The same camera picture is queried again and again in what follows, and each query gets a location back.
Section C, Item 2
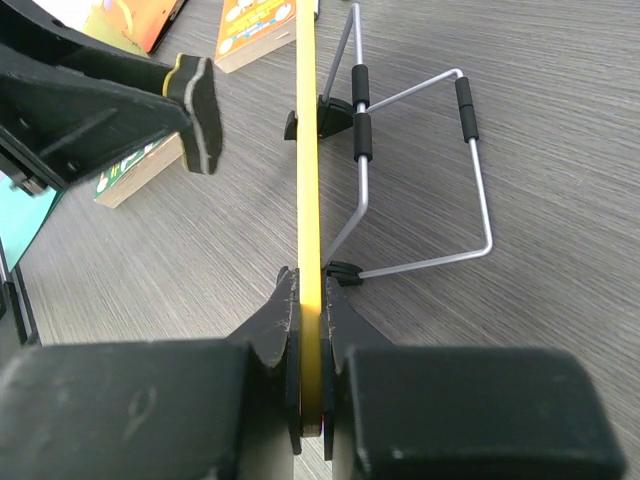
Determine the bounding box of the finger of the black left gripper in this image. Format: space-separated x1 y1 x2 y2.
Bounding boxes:
1 1 171 93
1 46 191 193

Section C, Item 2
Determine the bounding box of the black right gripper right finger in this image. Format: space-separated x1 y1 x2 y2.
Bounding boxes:
323 277 626 479

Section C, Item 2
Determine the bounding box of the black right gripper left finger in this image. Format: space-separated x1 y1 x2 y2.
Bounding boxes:
1 269 301 479

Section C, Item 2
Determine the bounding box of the yellow bone-shaped eraser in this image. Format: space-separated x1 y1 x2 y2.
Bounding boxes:
162 54 223 175

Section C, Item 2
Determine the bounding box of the yellow framed whiteboard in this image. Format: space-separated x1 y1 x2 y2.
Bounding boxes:
296 1 322 437

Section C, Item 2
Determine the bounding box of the teal board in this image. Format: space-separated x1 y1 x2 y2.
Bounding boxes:
0 173 62 271

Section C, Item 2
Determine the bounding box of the green paperback book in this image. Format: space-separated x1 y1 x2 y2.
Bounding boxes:
94 134 183 209

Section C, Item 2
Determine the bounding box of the orange paperback book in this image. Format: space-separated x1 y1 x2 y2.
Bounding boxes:
214 0 297 73

